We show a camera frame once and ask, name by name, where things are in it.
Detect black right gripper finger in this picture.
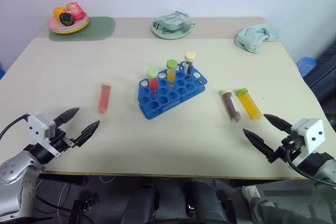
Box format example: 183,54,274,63
242,128,277,157
263,113,292,134

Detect red tube green cap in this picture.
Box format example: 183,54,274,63
146,68,160,99

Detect pink tube green cap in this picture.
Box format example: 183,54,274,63
97,82,113,115

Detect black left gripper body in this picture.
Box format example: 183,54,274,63
48,126,80,154

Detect pink plate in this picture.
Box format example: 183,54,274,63
47,12,87,31

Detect yellow tube green cap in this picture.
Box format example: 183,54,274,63
236,87,263,121

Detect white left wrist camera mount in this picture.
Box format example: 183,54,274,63
27,114,60,157

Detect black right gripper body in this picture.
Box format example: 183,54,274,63
267,131,303,163

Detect green placemat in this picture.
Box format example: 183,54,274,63
48,16,117,42

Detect stacked blue stools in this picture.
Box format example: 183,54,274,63
296,56,317,78

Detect orange fruit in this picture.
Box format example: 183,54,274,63
52,6,69,21

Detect brown tube cream cap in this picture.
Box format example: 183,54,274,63
222,89,242,123

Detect mint green plate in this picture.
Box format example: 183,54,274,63
150,18,191,40

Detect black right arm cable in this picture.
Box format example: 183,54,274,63
285,148,336,186

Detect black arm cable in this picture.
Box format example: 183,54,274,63
0,113,30,141
285,148,336,186

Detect blue test tube rack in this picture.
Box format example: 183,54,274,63
138,61,208,120

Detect orange tube green cap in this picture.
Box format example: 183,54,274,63
165,59,179,83

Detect white sneaker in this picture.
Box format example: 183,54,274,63
240,185,263,204

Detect grey trouser leg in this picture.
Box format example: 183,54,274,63
248,194,336,224

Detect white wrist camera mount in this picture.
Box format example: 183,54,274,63
290,118,326,166
27,114,60,157

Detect dark round fruit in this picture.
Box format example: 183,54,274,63
59,12,74,27

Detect light blue cloth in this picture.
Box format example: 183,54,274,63
234,23,280,55

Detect dark tube cream cap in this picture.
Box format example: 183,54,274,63
184,51,197,76

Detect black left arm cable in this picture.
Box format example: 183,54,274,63
0,113,30,141

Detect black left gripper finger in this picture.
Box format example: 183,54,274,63
74,120,101,148
53,106,80,126

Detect pink fruit in foam net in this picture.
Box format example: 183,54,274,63
66,1,85,21

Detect yellow plate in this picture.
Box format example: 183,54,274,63
49,16,90,36

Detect large cream table mat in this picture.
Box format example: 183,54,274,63
0,36,332,182

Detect black ribbed case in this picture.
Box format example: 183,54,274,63
303,39,336,110

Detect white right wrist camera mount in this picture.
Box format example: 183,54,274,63
290,118,326,166

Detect dark rounded shape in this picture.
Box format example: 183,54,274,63
184,179,235,220
122,185,160,224

